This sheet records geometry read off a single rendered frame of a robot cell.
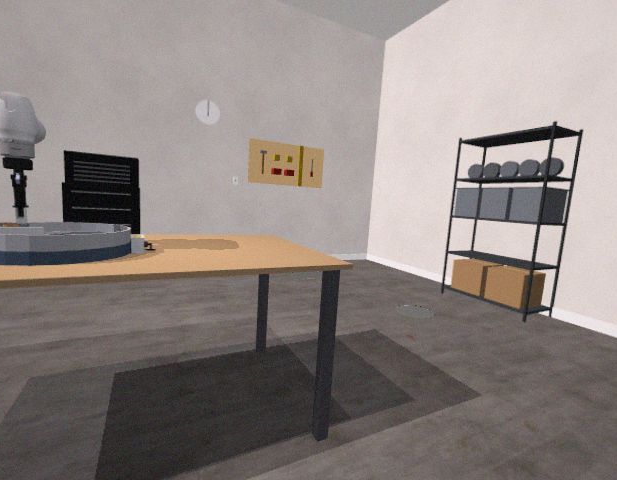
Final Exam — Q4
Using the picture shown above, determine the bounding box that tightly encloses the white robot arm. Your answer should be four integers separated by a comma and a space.
0, 92, 46, 160

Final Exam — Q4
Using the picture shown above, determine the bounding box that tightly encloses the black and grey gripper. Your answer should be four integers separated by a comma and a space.
2, 157, 33, 223

